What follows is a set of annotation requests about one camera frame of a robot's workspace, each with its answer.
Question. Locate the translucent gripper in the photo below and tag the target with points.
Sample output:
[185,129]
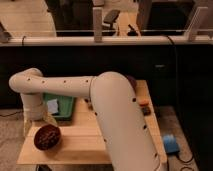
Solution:
[47,119]

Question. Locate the dark red grape bunch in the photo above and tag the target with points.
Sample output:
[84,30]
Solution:
[47,136]

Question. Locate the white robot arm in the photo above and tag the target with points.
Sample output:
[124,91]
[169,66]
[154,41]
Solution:
[127,137]

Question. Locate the red bowl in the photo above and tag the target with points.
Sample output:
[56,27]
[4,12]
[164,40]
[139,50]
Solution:
[47,137]

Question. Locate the white cloth in tray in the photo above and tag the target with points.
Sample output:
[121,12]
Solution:
[52,106]

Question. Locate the green plastic tray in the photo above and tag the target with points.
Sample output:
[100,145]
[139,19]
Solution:
[66,106]

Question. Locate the white railing bar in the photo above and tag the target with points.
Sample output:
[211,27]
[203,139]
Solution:
[107,40]

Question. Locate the orange sponge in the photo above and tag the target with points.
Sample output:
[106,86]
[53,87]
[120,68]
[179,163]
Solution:
[143,102]

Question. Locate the black small block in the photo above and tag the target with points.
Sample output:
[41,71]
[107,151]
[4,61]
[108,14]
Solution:
[146,110]

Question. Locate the black office chair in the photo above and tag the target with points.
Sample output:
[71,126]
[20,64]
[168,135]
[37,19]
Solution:
[111,17]

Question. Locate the blue tape roll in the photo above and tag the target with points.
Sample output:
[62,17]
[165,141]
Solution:
[170,144]

